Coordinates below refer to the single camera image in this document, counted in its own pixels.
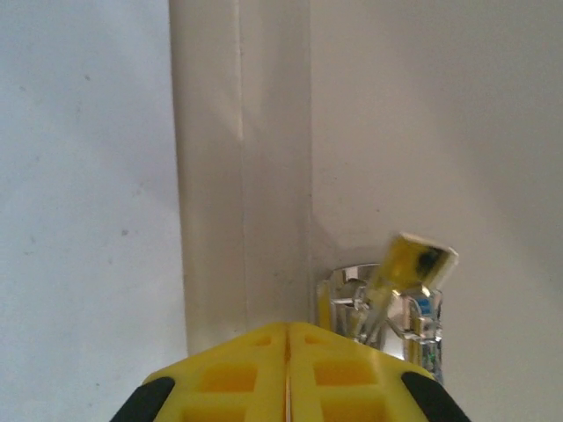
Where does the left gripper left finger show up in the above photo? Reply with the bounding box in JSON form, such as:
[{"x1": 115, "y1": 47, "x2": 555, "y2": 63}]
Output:
[{"x1": 112, "y1": 323, "x2": 289, "y2": 422}]

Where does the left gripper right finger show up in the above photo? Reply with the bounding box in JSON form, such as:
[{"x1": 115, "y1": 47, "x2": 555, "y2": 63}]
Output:
[{"x1": 288, "y1": 321, "x2": 474, "y2": 422}]

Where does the beige cardboard folder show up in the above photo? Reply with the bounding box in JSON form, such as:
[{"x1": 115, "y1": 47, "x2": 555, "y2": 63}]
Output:
[{"x1": 169, "y1": 0, "x2": 563, "y2": 422}]

